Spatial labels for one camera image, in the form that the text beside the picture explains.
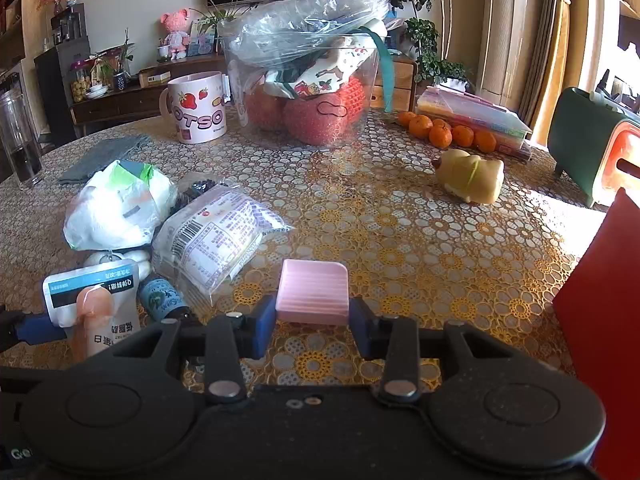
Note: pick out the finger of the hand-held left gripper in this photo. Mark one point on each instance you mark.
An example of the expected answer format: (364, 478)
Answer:
(37, 330)

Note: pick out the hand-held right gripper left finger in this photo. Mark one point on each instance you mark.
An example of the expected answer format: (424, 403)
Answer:
(263, 329)

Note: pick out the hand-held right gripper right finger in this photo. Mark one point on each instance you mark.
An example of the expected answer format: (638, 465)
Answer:
(364, 331)

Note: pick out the pink ribbed box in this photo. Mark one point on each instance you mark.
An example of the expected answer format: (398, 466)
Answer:
(312, 291)

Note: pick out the white printed packet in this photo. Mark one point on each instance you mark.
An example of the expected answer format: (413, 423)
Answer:
(117, 285)

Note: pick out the white green wet wipes bag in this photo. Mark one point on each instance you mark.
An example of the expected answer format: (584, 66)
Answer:
(117, 205)

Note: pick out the red cardboard box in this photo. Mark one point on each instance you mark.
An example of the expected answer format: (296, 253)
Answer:
(602, 310)

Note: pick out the lace-covered desktop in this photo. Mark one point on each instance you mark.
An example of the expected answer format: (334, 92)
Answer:
(380, 240)

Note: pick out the peach finger-shaped object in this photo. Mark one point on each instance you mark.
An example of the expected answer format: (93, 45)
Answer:
(94, 322)

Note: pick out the clear labelled food packet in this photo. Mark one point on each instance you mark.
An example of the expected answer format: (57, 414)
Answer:
(215, 240)

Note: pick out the small blue label bottle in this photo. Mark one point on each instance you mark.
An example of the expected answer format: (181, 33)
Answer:
(160, 301)

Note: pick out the white plastic object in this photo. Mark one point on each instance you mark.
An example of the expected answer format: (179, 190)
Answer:
(137, 260)

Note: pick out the grey cloth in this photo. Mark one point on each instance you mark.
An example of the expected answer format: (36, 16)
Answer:
(100, 157)

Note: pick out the clear glass tumbler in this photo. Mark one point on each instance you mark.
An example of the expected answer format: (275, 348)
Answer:
(17, 135)

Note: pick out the row of tangerines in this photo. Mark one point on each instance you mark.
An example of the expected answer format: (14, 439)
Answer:
(442, 132)

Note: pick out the large red knitted ball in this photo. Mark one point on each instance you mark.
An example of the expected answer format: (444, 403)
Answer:
(320, 121)

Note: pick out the clear plastic container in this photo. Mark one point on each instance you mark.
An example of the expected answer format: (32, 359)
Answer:
(300, 105)

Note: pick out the pink strawberry print mug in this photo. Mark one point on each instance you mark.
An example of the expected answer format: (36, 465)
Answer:
(196, 107)

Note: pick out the orange knitted ball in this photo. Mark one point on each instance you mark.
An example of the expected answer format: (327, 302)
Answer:
(356, 96)

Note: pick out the stack of books and folders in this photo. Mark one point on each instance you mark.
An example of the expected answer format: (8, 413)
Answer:
(475, 112)

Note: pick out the white bowl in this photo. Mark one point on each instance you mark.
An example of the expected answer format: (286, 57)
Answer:
(96, 91)

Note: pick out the black side cabinet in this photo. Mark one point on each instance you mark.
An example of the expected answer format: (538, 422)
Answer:
(57, 85)

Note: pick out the wooden drawer chest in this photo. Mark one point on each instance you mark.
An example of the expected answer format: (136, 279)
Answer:
(397, 85)

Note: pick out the wooden tv cabinet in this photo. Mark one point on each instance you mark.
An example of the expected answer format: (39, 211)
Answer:
(125, 97)

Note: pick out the glass snack jar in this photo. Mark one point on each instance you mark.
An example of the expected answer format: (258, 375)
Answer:
(79, 85)

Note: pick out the strawberry print cloth pouch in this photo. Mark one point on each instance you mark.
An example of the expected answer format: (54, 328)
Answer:
(327, 70)

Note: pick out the teal ribbon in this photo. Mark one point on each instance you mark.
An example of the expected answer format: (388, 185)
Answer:
(385, 67)

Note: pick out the small cardboard box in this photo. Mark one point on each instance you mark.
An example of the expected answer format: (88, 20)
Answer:
(155, 77)

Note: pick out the small potted plant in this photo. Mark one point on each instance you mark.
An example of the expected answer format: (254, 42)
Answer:
(116, 62)

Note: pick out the green orange tissue box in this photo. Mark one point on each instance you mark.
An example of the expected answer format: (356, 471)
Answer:
(592, 145)

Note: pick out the pink doll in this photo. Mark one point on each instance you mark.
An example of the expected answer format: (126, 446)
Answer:
(176, 32)

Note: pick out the tall leafy potted tree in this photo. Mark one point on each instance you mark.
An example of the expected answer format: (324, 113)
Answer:
(425, 20)

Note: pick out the potted grass plant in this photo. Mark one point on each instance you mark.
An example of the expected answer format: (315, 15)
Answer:
(217, 15)

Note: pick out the beige curtain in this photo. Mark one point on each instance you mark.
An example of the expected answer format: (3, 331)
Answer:
(542, 35)

